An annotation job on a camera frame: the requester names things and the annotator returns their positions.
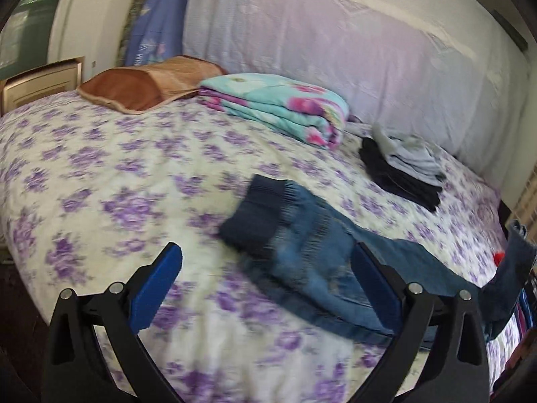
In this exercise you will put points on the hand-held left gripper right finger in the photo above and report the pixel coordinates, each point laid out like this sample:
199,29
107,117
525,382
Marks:
375,289

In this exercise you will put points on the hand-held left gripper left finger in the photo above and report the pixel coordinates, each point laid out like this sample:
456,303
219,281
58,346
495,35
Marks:
153,289

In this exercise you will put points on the blue denim jeans pants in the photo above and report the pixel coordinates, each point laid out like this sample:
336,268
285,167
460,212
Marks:
302,235

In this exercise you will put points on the folded black pants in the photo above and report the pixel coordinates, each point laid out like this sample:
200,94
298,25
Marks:
394,184

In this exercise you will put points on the folded grey pants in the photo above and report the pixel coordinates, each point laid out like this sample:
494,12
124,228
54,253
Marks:
407,155

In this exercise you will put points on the bed with purple floral sheet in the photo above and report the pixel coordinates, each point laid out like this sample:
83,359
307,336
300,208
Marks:
126,176

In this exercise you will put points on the red and blue garment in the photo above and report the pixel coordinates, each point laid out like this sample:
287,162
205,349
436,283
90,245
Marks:
499,258

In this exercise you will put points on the beige checkered curtain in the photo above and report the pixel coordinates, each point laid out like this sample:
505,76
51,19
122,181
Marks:
526,205

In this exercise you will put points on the brown pillow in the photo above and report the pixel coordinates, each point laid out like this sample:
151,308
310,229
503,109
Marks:
126,86

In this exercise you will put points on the folded floral blanket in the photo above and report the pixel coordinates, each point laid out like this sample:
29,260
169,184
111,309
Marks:
272,100

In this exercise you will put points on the beige bedside cabinet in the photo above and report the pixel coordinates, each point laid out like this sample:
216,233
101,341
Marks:
37,86

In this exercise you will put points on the blue floral cloth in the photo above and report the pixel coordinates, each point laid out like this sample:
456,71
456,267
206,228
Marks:
159,21

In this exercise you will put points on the white framed glass door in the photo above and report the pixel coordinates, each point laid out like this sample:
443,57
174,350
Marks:
25,29

